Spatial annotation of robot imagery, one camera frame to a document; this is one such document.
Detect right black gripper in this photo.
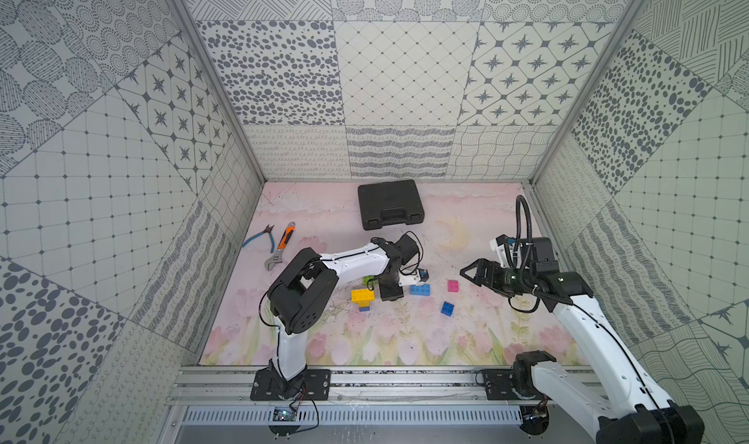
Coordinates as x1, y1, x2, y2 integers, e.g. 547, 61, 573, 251
461, 259, 536, 299

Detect yellow lego brick 2x4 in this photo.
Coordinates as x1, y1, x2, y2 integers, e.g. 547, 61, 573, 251
351, 289, 376, 307

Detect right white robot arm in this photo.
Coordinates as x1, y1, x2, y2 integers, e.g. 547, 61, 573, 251
460, 235, 705, 443

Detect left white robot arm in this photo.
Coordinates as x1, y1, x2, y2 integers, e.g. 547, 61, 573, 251
266, 231, 429, 393

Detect light blue lego brick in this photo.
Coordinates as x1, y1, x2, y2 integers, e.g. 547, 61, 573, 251
409, 284, 431, 297

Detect black plastic tool case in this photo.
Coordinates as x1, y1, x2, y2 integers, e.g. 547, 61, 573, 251
357, 179, 425, 231

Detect orange utility knife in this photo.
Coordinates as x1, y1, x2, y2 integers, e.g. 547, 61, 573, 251
277, 222, 296, 251

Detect silver adjustable wrench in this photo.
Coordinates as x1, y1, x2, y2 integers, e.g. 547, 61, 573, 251
264, 249, 284, 272

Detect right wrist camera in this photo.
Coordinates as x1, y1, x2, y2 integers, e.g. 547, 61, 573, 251
490, 234, 516, 258

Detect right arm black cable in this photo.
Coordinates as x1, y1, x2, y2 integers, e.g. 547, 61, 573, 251
514, 194, 536, 270

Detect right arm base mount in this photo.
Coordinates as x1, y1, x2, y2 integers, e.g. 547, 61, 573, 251
475, 369, 519, 401

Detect blue handled pliers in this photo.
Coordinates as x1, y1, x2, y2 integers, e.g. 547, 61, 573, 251
242, 224, 277, 255

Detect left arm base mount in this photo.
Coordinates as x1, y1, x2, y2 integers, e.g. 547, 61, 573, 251
251, 366, 332, 402

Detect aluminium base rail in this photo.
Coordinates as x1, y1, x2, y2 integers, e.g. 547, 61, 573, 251
169, 366, 610, 407

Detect white vented cable duct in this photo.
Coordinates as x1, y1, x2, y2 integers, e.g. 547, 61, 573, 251
183, 404, 522, 426

